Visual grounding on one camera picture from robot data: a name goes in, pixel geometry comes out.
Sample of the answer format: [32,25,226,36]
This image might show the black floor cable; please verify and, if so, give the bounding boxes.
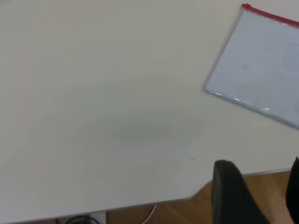
[55,215,101,224]

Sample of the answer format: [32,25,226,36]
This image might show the white floor cable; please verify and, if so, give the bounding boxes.
[142,204,157,224]

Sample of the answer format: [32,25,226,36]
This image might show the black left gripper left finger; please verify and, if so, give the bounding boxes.
[211,159,271,224]

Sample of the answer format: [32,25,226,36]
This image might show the transparent zipper bag red strip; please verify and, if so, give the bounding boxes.
[204,3,299,130]

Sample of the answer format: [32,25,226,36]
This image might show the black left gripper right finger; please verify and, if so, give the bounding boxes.
[285,156,299,224]

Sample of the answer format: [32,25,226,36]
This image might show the white table leg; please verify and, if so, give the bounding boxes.
[90,211,107,224]

